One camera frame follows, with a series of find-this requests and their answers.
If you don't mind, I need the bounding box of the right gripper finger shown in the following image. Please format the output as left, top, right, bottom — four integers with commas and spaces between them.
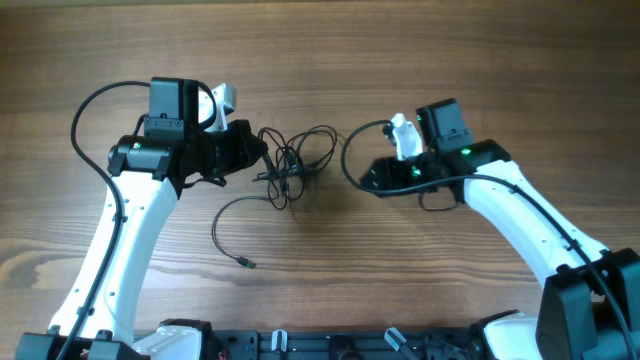
359, 167, 398, 198
369, 157, 400, 173

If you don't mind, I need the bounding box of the black usb cable bundle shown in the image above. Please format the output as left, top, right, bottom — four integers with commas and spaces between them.
252, 124, 340, 211

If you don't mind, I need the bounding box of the black usb cable end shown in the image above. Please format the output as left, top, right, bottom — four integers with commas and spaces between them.
211, 195, 271, 269

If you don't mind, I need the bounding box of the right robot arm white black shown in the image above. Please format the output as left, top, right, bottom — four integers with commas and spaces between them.
356, 99, 639, 359

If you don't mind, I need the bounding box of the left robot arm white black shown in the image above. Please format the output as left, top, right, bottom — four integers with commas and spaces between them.
15, 77, 267, 359

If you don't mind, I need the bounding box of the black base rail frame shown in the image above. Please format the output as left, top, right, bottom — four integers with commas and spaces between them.
118, 327, 566, 360

